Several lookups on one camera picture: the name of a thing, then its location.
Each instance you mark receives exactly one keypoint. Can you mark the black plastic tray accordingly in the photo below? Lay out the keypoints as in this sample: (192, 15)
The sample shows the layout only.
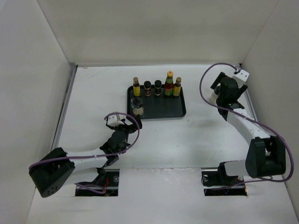
(162, 106)

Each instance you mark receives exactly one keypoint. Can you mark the aluminium table rail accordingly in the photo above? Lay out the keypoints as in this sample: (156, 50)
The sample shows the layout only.
(250, 102)
(65, 102)

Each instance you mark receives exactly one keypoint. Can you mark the small yellow-label bottle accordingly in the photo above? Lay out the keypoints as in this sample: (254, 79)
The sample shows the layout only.
(136, 87)
(177, 87)

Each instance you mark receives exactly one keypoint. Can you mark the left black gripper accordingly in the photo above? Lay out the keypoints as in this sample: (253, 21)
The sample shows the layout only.
(131, 129)

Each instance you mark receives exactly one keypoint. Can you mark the small brown spice jar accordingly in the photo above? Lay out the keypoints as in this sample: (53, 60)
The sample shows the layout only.
(147, 88)

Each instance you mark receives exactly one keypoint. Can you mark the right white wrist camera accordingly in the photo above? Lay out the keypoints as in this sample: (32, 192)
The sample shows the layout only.
(241, 76)

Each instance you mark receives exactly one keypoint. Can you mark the tall green sauce bottle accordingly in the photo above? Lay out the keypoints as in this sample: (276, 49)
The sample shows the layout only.
(168, 86)

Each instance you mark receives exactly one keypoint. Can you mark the white shaker black cap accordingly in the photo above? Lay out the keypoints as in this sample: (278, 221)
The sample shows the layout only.
(214, 95)
(137, 106)

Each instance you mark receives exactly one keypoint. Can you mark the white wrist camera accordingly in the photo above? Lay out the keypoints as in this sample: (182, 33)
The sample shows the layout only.
(241, 76)
(113, 120)

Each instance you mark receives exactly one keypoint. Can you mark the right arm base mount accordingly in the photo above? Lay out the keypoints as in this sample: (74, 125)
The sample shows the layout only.
(217, 184)

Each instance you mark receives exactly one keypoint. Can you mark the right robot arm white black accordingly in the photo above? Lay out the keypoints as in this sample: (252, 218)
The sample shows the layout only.
(266, 153)

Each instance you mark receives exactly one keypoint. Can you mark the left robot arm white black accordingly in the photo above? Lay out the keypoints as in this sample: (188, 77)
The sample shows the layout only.
(85, 169)

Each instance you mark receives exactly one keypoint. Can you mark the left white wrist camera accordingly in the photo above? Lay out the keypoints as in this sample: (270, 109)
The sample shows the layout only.
(113, 120)

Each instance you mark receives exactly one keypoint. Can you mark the small dark spice jar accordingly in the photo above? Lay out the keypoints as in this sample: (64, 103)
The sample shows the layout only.
(158, 85)

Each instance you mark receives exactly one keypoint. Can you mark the right aluminium table rail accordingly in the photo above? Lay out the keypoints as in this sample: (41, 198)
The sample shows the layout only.
(250, 102)

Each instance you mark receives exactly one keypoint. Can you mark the left aluminium table rail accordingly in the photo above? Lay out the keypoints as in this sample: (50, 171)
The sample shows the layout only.
(65, 102)

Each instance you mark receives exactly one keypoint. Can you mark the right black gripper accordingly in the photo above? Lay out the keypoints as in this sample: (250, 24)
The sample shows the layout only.
(217, 80)

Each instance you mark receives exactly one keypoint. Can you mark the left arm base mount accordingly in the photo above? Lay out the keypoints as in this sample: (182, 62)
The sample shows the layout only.
(104, 185)

